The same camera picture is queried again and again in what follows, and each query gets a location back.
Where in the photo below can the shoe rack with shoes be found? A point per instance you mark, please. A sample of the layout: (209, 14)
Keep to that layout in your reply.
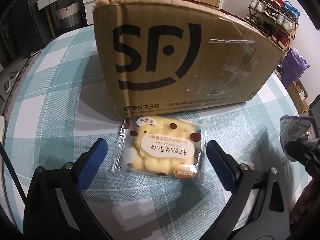
(277, 19)

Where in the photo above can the yellow cookie packet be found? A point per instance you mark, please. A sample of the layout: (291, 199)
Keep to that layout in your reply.
(161, 146)

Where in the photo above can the teal plaid tablecloth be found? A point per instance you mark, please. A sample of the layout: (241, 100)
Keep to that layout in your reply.
(62, 108)

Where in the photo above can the open cardboard box on floor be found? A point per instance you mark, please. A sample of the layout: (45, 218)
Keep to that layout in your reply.
(298, 97)

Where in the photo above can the purple grape candy bag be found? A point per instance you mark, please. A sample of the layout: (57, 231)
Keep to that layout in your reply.
(294, 128)

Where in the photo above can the brown cardboard SF box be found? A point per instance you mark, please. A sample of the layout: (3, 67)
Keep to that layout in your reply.
(164, 56)

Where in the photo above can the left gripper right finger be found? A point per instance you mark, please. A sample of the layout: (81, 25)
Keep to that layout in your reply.
(269, 215)

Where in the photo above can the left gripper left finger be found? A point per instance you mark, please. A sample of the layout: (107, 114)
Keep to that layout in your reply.
(55, 207)

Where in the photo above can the grey slippers pair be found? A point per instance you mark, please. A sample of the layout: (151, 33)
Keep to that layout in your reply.
(11, 77)

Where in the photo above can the striped laundry basket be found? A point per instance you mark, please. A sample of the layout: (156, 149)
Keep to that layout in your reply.
(69, 16)

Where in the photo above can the purple plastic bag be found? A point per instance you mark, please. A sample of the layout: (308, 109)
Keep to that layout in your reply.
(293, 65)

